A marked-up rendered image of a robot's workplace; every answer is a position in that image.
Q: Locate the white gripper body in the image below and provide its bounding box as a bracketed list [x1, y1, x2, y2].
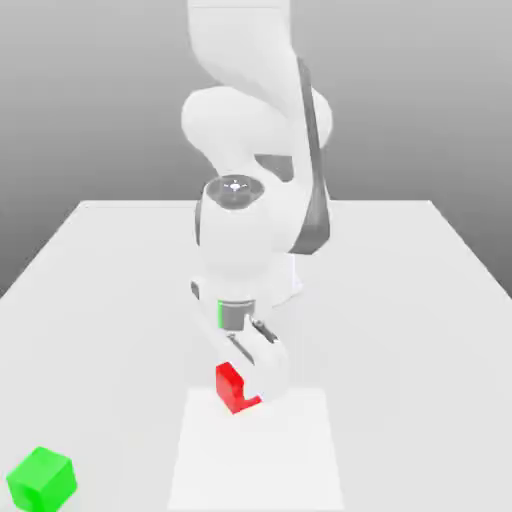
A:
[196, 296, 291, 402]

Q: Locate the small red cube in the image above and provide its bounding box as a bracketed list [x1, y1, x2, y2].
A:
[215, 361, 263, 416]

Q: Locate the small green cube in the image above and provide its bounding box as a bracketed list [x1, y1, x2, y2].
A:
[5, 446, 78, 512]

